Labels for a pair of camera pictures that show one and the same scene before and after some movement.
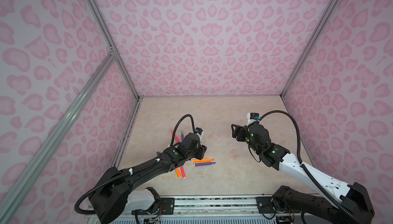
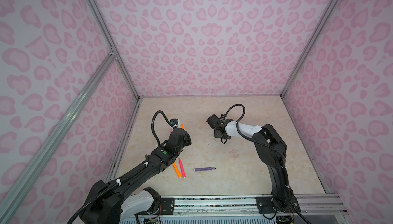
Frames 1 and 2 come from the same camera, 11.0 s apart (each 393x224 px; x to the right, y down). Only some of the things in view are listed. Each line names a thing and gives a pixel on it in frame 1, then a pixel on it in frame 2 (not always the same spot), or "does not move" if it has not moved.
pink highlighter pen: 182,172 does not move
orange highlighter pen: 178,173 does not move
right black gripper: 242,130 to 215,134
